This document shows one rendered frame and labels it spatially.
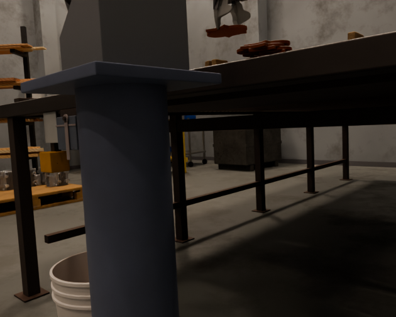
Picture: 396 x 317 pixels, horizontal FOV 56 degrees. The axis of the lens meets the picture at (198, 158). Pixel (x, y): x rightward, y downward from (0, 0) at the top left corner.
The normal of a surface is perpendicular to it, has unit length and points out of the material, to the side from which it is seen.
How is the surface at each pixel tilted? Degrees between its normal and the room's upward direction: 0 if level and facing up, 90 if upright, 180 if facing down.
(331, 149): 90
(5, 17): 90
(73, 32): 90
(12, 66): 90
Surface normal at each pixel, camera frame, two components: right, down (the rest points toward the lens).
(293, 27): -0.70, 0.10
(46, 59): 0.72, 0.03
